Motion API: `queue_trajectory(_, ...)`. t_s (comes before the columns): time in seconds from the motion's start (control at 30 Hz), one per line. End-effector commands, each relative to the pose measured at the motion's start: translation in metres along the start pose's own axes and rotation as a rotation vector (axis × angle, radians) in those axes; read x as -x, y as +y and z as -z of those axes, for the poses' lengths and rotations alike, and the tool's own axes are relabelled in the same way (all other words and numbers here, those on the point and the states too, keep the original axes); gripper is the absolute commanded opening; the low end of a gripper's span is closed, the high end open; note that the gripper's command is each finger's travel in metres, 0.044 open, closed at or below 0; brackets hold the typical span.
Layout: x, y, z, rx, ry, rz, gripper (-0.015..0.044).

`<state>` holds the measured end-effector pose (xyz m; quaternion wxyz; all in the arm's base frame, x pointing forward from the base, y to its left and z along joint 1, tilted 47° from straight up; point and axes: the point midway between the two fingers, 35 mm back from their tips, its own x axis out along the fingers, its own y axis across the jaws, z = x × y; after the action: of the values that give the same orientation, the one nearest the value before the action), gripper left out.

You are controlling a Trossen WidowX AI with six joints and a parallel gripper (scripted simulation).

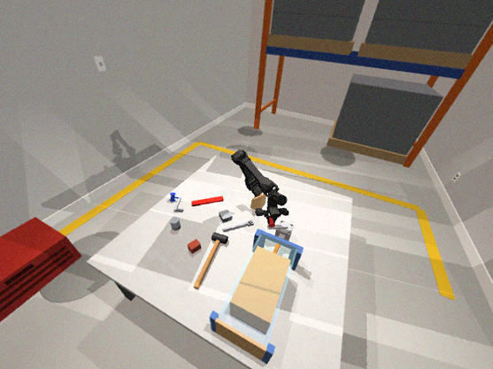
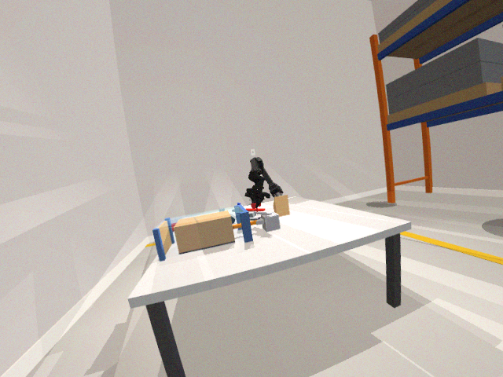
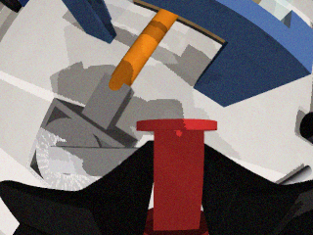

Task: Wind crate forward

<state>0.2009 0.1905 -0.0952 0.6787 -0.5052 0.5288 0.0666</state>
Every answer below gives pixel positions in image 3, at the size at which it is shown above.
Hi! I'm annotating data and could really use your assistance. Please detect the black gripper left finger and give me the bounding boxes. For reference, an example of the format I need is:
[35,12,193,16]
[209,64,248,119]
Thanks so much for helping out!
[0,141,154,235]

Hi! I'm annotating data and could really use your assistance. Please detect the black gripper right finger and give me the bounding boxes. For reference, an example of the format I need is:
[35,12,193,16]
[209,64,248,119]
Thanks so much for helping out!
[201,144,313,235]

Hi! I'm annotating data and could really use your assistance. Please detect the black-headed mallet with wooden handle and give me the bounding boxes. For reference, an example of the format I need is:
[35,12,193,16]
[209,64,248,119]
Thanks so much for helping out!
[298,113,313,144]

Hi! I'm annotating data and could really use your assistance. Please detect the clear-panelled rack with blue corner posts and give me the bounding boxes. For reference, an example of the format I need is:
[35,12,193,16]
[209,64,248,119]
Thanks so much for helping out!
[102,0,313,51]

